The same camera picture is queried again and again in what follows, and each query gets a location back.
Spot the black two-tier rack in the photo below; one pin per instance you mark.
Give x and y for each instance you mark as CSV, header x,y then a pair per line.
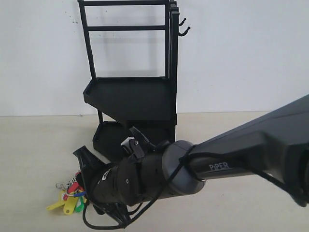
x,y
148,103

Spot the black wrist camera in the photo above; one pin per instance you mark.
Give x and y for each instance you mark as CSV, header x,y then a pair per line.
x,y
133,148

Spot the colourful key tag bunch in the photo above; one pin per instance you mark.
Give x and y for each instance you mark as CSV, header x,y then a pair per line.
x,y
71,198

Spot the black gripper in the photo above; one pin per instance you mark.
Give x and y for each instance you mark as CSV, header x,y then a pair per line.
x,y
131,181

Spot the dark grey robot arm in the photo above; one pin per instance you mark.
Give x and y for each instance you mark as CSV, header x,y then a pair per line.
x,y
273,146

